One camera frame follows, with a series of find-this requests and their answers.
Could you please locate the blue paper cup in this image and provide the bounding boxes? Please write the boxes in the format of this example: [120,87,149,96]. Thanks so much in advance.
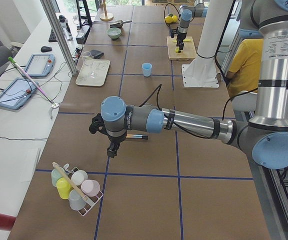
[142,62,152,77]

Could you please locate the yellow whole lemon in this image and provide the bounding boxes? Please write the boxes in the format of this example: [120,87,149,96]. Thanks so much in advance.
[172,15,178,22]
[165,15,174,24]

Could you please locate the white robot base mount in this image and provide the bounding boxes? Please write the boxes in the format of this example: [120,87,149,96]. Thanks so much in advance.
[182,0,235,88]

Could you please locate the yellow plastic knife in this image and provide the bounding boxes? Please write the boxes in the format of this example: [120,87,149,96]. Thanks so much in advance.
[172,38,191,43]

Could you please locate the bamboo cutting board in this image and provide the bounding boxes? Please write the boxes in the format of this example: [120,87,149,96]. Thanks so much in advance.
[166,36,197,60]

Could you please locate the cream bear serving tray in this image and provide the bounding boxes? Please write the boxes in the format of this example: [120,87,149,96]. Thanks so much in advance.
[75,58,110,87]

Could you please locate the steel muddler black tip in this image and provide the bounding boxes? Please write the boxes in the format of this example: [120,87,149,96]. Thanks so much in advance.
[126,134,148,140]

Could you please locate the blue teach pendant far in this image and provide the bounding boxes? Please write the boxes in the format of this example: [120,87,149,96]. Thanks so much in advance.
[25,54,55,78]

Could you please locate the grey folded cloth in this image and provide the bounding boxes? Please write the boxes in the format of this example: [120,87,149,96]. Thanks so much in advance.
[90,49,104,59]

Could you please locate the black computer mouse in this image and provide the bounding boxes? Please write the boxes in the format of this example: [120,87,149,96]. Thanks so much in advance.
[40,45,52,53]

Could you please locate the wooden cup tree stand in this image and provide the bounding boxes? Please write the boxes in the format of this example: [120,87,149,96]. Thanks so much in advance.
[99,0,114,22]

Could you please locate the white wire cup rack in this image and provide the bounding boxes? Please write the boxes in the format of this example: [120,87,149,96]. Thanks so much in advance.
[51,162,103,216]

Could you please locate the person in yellow shirt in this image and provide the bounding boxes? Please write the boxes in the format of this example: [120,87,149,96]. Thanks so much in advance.
[227,38,264,99]

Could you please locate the steel ice scoop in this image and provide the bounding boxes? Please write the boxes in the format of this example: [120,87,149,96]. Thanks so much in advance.
[110,20,132,28]

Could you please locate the green bowl of ice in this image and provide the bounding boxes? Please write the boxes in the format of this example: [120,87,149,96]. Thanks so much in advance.
[107,27,122,40]

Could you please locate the blue teach pendant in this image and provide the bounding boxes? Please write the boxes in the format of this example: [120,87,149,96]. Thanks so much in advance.
[25,54,55,78]
[0,77,37,110]

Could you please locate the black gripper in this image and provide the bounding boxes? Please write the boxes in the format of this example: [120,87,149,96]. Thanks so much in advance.
[89,113,127,158]
[169,26,186,52]

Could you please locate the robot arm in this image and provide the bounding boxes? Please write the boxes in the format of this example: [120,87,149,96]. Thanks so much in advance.
[89,0,288,169]
[170,0,208,53]

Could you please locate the clear wine glass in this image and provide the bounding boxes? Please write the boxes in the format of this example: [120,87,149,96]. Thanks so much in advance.
[82,51,96,78]

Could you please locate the aluminium frame post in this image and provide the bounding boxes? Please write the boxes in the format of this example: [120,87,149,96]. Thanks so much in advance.
[40,0,78,76]

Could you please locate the blue teach pendant near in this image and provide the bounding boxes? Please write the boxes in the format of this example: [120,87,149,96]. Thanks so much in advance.
[0,77,37,110]

